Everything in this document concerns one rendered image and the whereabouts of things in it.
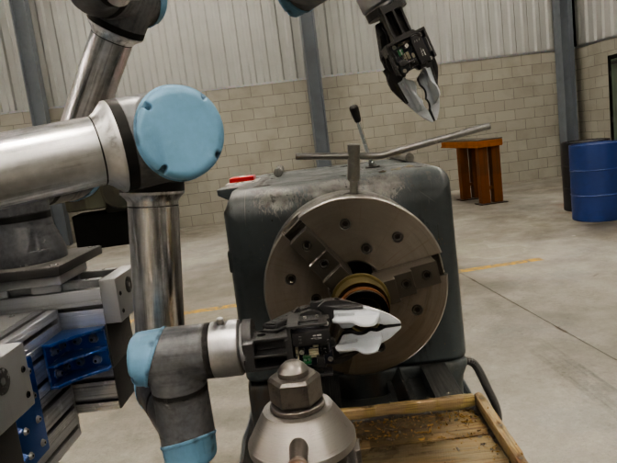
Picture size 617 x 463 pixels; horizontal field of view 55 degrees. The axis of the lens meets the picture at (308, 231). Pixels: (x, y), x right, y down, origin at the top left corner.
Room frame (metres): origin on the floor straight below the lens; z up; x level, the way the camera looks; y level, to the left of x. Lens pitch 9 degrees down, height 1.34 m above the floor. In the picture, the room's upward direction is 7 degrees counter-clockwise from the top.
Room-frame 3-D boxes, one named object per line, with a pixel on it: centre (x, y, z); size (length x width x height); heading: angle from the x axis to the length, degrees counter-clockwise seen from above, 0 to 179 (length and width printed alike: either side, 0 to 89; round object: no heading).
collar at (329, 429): (0.41, 0.02, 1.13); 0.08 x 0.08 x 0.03
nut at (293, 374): (0.41, 0.02, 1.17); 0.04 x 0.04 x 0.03
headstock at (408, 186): (1.43, -0.06, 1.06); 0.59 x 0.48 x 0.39; 179
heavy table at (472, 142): (9.81, -2.82, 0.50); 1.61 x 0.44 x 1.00; 6
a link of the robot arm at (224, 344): (0.77, 0.12, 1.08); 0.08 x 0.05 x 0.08; 179
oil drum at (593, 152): (6.86, -3.43, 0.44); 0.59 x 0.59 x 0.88
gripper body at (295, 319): (0.76, 0.04, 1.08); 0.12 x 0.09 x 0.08; 89
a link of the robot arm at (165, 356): (0.77, 0.20, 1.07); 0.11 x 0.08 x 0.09; 89
